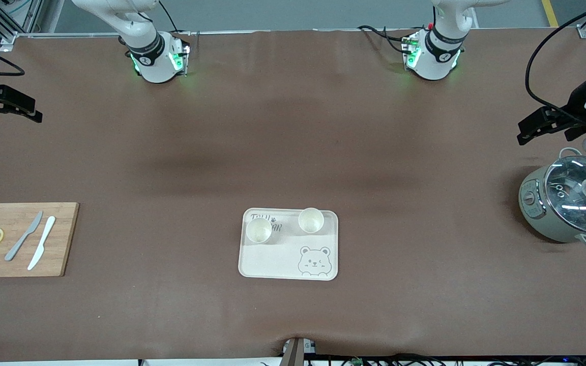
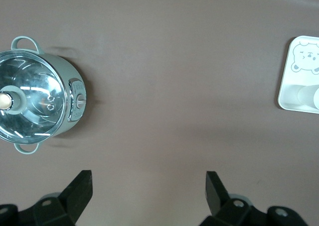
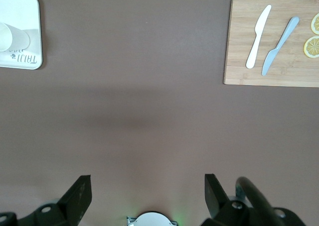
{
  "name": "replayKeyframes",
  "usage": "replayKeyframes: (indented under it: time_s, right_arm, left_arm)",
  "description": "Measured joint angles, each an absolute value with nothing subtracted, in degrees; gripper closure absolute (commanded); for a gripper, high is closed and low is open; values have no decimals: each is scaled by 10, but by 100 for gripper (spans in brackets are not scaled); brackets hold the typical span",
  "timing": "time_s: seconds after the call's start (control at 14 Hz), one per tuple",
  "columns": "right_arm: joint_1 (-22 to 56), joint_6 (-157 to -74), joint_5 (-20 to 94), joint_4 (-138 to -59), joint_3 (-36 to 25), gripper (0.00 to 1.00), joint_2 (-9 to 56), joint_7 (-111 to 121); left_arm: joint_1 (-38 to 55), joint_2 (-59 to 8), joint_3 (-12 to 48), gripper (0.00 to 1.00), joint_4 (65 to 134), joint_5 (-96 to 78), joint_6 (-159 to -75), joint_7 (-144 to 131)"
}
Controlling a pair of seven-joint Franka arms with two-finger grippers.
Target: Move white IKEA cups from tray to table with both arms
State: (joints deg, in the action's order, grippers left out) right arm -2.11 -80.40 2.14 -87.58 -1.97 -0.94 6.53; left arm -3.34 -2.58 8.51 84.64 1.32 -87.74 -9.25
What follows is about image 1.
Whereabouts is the white plastic cup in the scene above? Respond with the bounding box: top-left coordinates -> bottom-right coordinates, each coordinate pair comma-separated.
245,218 -> 273,245
298,207 -> 325,234

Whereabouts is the glass pot lid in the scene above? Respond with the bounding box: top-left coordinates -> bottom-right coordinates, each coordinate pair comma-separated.
544,155 -> 586,235

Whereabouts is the grey pot with glass lid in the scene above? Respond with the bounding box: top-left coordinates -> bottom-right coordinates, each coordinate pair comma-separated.
518,147 -> 586,249

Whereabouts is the grey plastic knife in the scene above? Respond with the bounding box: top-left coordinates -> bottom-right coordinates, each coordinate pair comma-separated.
5,210 -> 44,262

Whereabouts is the white plastic knife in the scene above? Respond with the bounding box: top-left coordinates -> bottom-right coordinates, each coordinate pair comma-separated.
27,216 -> 56,271

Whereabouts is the bamboo cutting board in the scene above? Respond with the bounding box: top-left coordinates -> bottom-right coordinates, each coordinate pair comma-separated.
0,202 -> 79,278

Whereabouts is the brown table cover sheet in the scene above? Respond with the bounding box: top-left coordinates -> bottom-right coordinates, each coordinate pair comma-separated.
0,28 -> 586,362

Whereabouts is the cream tray with bear print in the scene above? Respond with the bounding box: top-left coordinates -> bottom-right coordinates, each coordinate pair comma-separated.
238,207 -> 339,281

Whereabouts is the metal table edge clamp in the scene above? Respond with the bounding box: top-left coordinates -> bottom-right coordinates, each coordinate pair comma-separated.
280,337 -> 317,366

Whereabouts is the black right arm base cable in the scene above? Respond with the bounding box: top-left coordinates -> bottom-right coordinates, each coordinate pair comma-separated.
158,0 -> 192,36

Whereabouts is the black arm base cable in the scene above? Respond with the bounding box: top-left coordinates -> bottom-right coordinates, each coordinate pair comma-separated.
358,24 -> 411,54
158,0 -> 192,36

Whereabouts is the black left arm base cable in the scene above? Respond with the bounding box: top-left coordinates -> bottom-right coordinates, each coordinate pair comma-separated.
358,24 -> 411,54

